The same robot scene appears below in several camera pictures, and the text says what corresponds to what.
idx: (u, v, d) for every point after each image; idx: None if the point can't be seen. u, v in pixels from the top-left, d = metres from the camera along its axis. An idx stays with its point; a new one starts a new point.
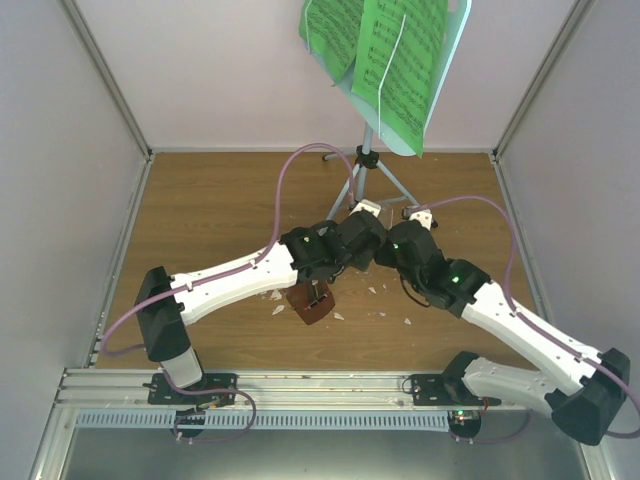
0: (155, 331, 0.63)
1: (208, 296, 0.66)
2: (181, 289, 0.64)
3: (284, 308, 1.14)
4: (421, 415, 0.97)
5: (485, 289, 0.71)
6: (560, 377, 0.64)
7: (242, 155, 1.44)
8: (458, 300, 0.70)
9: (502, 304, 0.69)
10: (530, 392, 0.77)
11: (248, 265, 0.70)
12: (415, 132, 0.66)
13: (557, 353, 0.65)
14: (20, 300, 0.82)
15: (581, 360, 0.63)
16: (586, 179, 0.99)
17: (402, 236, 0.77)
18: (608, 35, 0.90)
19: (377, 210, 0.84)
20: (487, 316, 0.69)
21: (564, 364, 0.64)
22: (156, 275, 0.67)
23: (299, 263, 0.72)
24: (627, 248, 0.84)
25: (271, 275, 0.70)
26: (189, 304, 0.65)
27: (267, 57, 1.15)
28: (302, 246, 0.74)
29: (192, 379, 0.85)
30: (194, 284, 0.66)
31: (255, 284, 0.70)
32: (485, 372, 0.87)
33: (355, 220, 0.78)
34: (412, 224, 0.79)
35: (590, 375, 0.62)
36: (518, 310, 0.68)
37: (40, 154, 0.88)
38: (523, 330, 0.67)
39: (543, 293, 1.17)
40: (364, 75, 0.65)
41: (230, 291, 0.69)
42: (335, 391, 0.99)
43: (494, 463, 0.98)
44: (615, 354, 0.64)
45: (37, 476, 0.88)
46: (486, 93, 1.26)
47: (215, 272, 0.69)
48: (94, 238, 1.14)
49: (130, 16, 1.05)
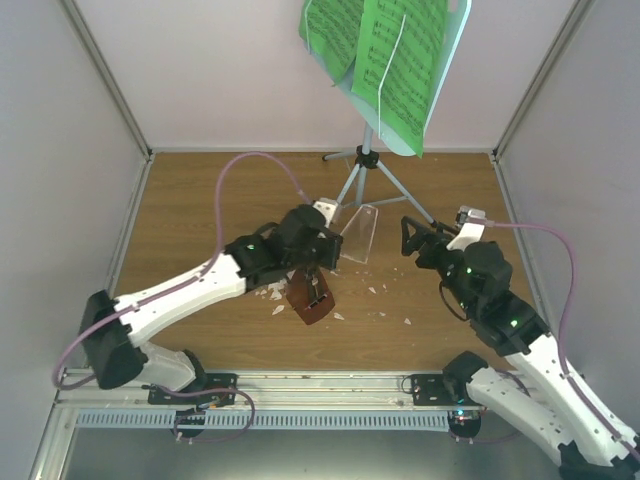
0: (102, 358, 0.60)
1: (155, 314, 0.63)
2: (126, 310, 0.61)
3: (284, 308, 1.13)
4: (421, 415, 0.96)
5: (541, 339, 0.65)
6: (591, 447, 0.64)
7: (242, 155, 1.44)
8: (508, 345, 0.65)
9: (554, 363, 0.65)
10: (543, 434, 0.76)
11: (194, 278, 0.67)
12: (415, 132, 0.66)
13: (595, 426, 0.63)
14: (19, 301, 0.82)
15: (619, 440, 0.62)
16: (586, 179, 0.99)
17: (477, 267, 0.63)
18: (608, 36, 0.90)
19: (332, 206, 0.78)
20: (536, 370, 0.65)
21: (601, 440, 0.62)
22: (98, 299, 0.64)
23: (245, 271, 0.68)
24: (628, 248, 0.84)
25: (220, 286, 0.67)
26: (136, 324, 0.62)
27: (267, 57, 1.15)
28: (247, 253, 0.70)
29: (187, 379, 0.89)
30: (139, 303, 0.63)
31: (205, 296, 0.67)
32: (495, 392, 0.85)
33: (291, 217, 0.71)
34: (496, 254, 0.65)
35: (622, 457, 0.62)
36: (569, 375, 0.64)
37: (40, 155, 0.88)
38: (570, 395, 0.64)
39: (543, 294, 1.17)
40: (364, 75, 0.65)
41: (178, 307, 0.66)
42: (335, 391, 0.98)
43: (492, 463, 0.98)
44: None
45: (37, 476, 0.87)
46: (486, 94, 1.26)
47: (161, 289, 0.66)
48: (93, 238, 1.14)
49: (130, 17, 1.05)
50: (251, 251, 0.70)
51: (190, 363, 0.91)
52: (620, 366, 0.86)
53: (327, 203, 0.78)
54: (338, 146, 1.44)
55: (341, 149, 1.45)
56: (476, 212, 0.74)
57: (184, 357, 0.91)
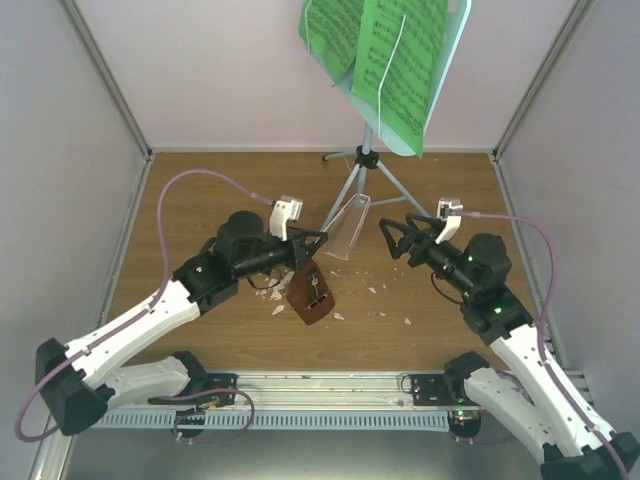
0: (59, 407, 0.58)
1: (109, 355, 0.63)
2: (77, 355, 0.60)
3: (284, 308, 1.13)
4: (421, 415, 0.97)
5: (524, 327, 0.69)
6: (564, 438, 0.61)
7: (242, 155, 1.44)
8: (492, 331, 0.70)
9: (534, 351, 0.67)
10: (529, 432, 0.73)
11: (144, 311, 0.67)
12: (415, 133, 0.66)
13: (568, 414, 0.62)
14: (19, 301, 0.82)
15: (592, 430, 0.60)
16: (586, 179, 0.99)
17: (478, 259, 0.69)
18: (608, 36, 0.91)
19: (288, 204, 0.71)
20: (515, 356, 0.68)
21: (573, 428, 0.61)
22: (47, 349, 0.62)
23: (195, 296, 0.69)
24: (628, 248, 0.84)
25: (171, 314, 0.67)
26: (90, 368, 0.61)
27: (267, 57, 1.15)
28: (197, 276, 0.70)
29: (182, 381, 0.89)
30: (90, 347, 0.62)
31: (158, 327, 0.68)
32: (490, 390, 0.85)
33: (224, 233, 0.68)
34: (500, 248, 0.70)
35: (594, 447, 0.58)
36: (546, 362, 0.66)
37: (40, 155, 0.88)
38: (547, 383, 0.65)
39: (543, 294, 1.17)
40: (364, 75, 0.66)
41: (132, 343, 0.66)
42: (335, 391, 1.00)
43: (493, 462, 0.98)
44: (630, 435, 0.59)
45: (37, 476, 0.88)
46: (486, 94, 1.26)
47: (111, 330, 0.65)
48: (93, 238, 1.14)
49: (130, 17, 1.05)
50: (199, 275, 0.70)
51: (182, 366, 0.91)
52: (620, 365, 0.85)
53: (280, 203, 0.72)
54: (337, 146, 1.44)
55: (341, 149, 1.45)
56: (458, 203, 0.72)
57: (173, 362, 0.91)
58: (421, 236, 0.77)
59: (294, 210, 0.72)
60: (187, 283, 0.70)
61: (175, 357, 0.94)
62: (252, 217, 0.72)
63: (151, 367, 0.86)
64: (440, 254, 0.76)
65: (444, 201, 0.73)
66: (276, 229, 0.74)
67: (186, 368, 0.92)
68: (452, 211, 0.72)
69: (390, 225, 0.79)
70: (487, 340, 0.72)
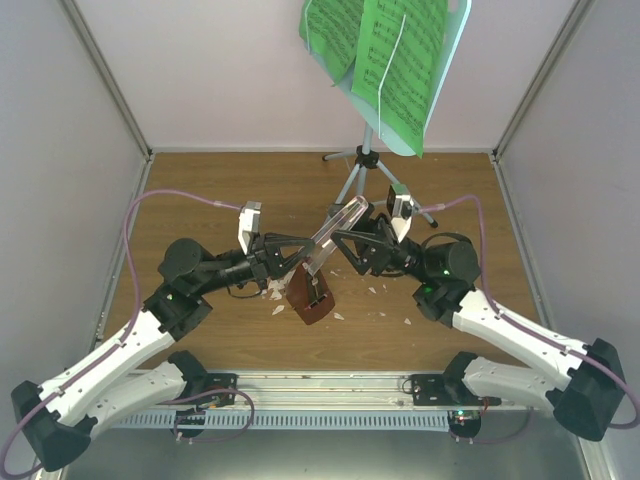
0: (37, 445, 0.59)
1: (82, 393, 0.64)
2: (51, 397, 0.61)
3: (284, 308, 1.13)
4: (421, 415, 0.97)
5: (469, 296, 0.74)
6: (549, 373, 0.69)
7: (242, 155, 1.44)
8: (446, 311, 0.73)
9: (487, 309, 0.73)
10: (531, 390, 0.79)
11: (116, 346, 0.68)
12: (415, 133, 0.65)
13: (543, 349, 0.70)
14: (19, 300, 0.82)
15: (567, 353, 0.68)
16: (586, 178, 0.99)
17: (460, 274, 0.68)
18: (608, 35, 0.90)
19: (248, 212, 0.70)
20: (473, 320, 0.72)
21: (552, 359, 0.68)
22: (20, 390, 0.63)
23: (167, 325, 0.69)
24: (627, 248, 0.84)
25: (143, 346, 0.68)
26: (64, 408, 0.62)
27: (267, 57, 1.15)
28: (168, 303, 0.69)
29: (178, 389, 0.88)
30: (63, 387, 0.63)
31: (131, 360, 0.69)
32: (485, 373, 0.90)
33: (165, 271, 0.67)
34: (464, 245, 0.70)
35: (577, 367, 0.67)
36: (501, 313, 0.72)
37: (41, 155, 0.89)
38: (509, 330, 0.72)
39: (543, 293, 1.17)
40: (364, 75, 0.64)
41: (105, 377, 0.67)
42: (335, 391, 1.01)
43: (492, 462, 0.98)
44: (600, 344, 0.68)
45: (37, 476, 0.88)
46: (486, 94, 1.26)
47: (83, 367, 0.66)
48: (94, 238, 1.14)
49: (130, 17, 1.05)
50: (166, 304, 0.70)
51: (176, 371, 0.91)
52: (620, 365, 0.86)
53: (242, 209, 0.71)
54: (337, 146, 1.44)
55: (341, 148, 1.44)
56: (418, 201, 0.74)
57: (165, 369, 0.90)
58: (394, 247, 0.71)
59: (254, 217, 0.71)
60: (158, 311, 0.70)
61: (170, 363, 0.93)
62: (187, 246, 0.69)
63: (140, 380, 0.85)
64: (403, 249, 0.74)
65: (406, 197, 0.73)
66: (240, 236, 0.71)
67: (181, 372, 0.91)
68: (417, 209, 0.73)
69: (346, 236, 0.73)
70: (447, 323, 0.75)
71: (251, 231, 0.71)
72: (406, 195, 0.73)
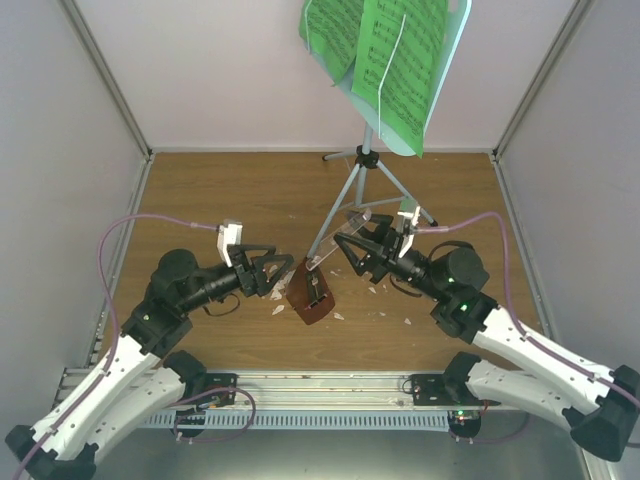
0: None
1: (75, 427, 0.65)
2: (44, 438, 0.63)
3: (284, 308, 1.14)
4: (421, 415, 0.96)
5: (493, 314, 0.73)
6: (576, 398, 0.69)
7: (241, 155, 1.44)
8: (469, 329, 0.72)
9: (512, 330, 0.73)
10: (546, 406, 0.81)
11: (100, 375, 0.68)
12: (415, 132, 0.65)
13: (570, 375, 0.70)
14: (20, 299, 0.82)
15: (595, 380, 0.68)
16: (586, 178, 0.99)
17: (463, 278, 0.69)
18: (607, 35, 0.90)
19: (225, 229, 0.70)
20: (498, 341, 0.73)
21: (579, 385, 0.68)
22: (14, 433, 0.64)
23: (148, 345, 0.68)
24: (627, 248, 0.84)
25: (128, 372, 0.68)
26: (60, 446, 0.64)
27: (268, 57, 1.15)
28: (146, 324, 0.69)
29: (178, 393, 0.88)
30: (55, 426, 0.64)
31: (119, 387, 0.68)
32: (492, 379, 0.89)
33: (158, 279, 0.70)
34: (465, 250, 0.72)
35: (605, 394, 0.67)
36: (527, 336, 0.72)
37: (41, 156, 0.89)
38: (536, 353, 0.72)
39: (543, 293, 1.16)
40: (364, 75, 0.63)
41: (97, 408, 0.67)
42: (335, 391, 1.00)
43: (491, 462, 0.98)
44: (624, 370, 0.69)
45: None
46: (486, 94, 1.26)
47: (72, 403, 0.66)
48: (94, 238, 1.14)
49: (129, 17, 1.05)
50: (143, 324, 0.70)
51: (176, 375, 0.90)
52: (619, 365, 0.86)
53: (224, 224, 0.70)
54: (337, 146, 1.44)
55: (341, 148, 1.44)
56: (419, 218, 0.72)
57: (161, 374, 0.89)
58: (388, 256, 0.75)
59: (236, 232, 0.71)
60: (136, 335, 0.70)
61: (166, 367, 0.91)
62: (178, 255, 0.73)
63: (137, 392, 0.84)
64: (406, 260, 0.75)
65: (409, 215, 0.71)
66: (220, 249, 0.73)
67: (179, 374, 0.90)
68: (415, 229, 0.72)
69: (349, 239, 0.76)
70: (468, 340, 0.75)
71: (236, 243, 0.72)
72: (408, 211, 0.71)
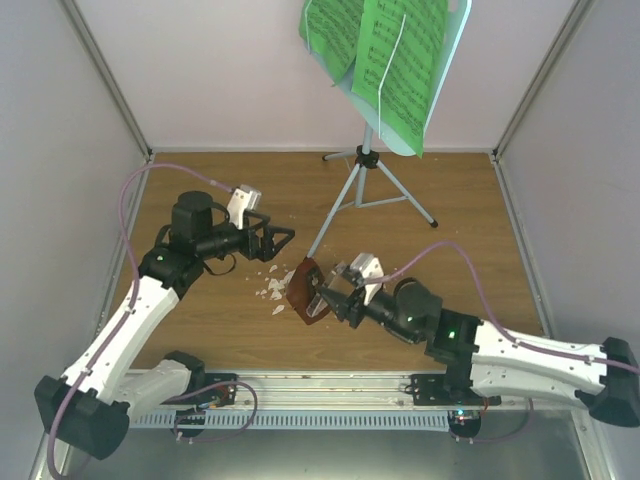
0: (83, 429, 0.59)
1: (110, 365, 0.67)
2: (80, 378, 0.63)
3: (284, 308, 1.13)
4: (421, 415, 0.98)
5: (479, 332, 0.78)
6: (583, 385, 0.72)
7: (242, 155, 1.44)
8: (464, 353, 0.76)
9: (503, 341, 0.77)
10: (558, 392, 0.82)
11: (126, 313, 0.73)
12: (415, 132, 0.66)
13: (569, 365, 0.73)
14: (18, 298, 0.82)
15: (592, 362, 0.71)
16: (586, 177, 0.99)
17: (417, 312, 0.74)
18: (607, 34, 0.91)
19: (244, 194, 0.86)
20: (494, 355, 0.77)
21: (580, 371, 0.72)
22: (44, 385, 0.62)
23: (169, 280, 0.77)
24: (627, 248, 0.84)
25: (152, 307, 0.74)
26: (97, 385, 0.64)
27: (268, 57, 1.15)
28: (162, 264, 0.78)
29: (186, 376, 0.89)
30: (90, 367, 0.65)
31: (145, 324, 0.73)
32: (497, 379, 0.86)
33: (180, 213, 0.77)
34: (412, 285, 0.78)
35: (606, 372, 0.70)
36: (518, 342, 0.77)
37: (42, 156, 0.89)
38: (533, 356, 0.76)
39: (543, 293, 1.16)
40: (364, 75, 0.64)
41: (127, 347, 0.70)
42: (335, 391, 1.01)
43: (492, 461, 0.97)
44: (610, 343, 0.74)
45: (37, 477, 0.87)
46: (486, 94, 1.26)
47: (100, 346, 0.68)
48: (94, 236, 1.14)
49: (130, 17, 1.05)
50: (161, 263, 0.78)
51: (179, 364, 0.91)
52: None
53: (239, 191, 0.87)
54: (337, 146, 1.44)
55: (341, 148, 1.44)
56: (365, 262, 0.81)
57: (169, 363, 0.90)
58: (353, 299, 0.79)
59: (252, 198, 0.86)
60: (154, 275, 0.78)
61: (169, 359, 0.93)
62: (199, 195, 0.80)
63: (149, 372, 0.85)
64: (375, 304, 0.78)
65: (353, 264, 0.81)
66: (235, 214, 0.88)
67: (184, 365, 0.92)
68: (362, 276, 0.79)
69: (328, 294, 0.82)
70: (468, 361, 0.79)
71: (248, 211, 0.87)
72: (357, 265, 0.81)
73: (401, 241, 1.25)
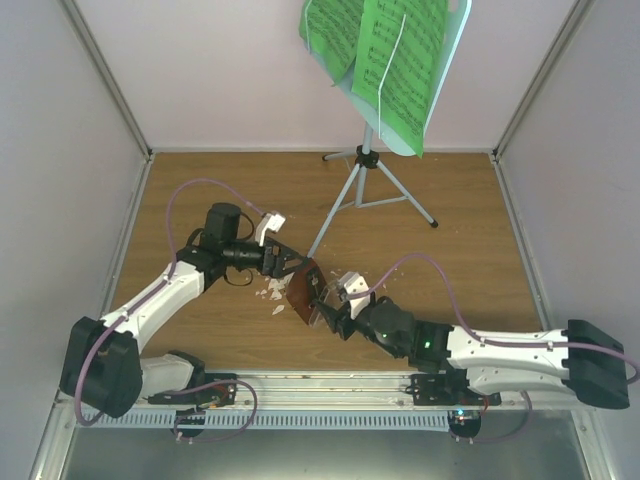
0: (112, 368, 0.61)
1: (146, 317, 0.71)
2: (120, 320, 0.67)
3: (284, 308, 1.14)
4: (421, 415, 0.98)
5: (451, 338, 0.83)
6: (551, 372, 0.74)
7: (242, 155, 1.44)
8: (442, 360, 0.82)
9: (472, 342, 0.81)
10: (546, 381, 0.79)
11: (163, 281, 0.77)
12: (415, 132, 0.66)
13: (534, 354, 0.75)
14: (17, 299, 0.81)
15: (553, 348, 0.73)
16: (585, 177, 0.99)
17: (391, 329, 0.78)
18: (607, 35, 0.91)
19: (273, 219, 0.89)
20: (465, 356, 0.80)
21: (544, 360, 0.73)
22: (81, 323, 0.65)
23: (202, 267, 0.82)
24: (626, 248, 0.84)
25: (186, 281, 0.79)
26: (133, 330, 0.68)
27: (268, 57, 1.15)
28: (196, 256, 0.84)
29: (189, 372, 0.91)
30: (128, 313, 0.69)
31: (176, 297, 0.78)
32: (490, 375, 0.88)
33: (214, 213, 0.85)
34: (385, 305, 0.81)
35: (567, 355, 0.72)
36: (484, 339, 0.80)
37: (42, 156, 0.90)
38: (501, 350, 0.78)
39: (543, 293, 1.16)
40: (364, 75, 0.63)
41: (159, 308, 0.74)
42: (335, 391, 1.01)
43: (493, 461, 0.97)
44: (571, 324, 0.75)
45: (37, 476, 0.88)
46: (486, 95, 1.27)
47: (138, 299, 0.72)
48: (94, 236, 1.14)
49: (130, 18, 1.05)
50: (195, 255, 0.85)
51: (181, 359, 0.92)
52: None
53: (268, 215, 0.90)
54: (337, 146, 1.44)
55: (341, 148, 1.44)
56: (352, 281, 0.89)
57: (174, 357, 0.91)
58: (342, 311, 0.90)
59: (276, 221, 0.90)
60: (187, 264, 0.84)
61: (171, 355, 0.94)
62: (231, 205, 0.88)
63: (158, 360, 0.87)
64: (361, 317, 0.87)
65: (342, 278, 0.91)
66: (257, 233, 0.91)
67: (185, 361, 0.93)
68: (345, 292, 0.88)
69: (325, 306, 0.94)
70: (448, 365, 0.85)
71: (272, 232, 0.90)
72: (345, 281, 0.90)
73: (401, 241, 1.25)
